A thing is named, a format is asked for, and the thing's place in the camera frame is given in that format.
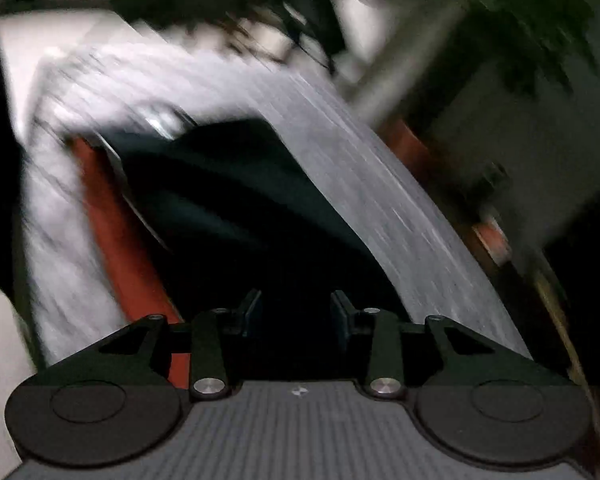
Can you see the black tower speaker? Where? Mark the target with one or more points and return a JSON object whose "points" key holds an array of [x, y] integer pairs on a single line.
{"points": [[495, 177]]}

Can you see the grey quilted bedspread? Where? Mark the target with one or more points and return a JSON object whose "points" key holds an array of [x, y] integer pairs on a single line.
{"points": [[355, 185]]}

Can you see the pale curtain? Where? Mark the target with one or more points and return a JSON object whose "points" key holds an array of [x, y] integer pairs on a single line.
{"points": [[405, 60]]}

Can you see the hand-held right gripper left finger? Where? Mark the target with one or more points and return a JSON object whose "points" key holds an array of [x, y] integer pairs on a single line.
{"points": [[247, 315]]}

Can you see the tall green potted tree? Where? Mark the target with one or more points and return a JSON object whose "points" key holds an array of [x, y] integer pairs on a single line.
{"points": [[530, 20]]}

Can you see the black jacket with orange lining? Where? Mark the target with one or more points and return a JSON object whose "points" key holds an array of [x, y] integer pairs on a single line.
{"points": [[230, 200]]}

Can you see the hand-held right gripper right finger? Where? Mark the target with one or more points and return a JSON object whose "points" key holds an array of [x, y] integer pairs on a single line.
{"points": [[342, 320]]}

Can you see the orange tissue box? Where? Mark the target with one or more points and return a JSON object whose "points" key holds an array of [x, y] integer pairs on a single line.
{"points": [[492, 240]]}

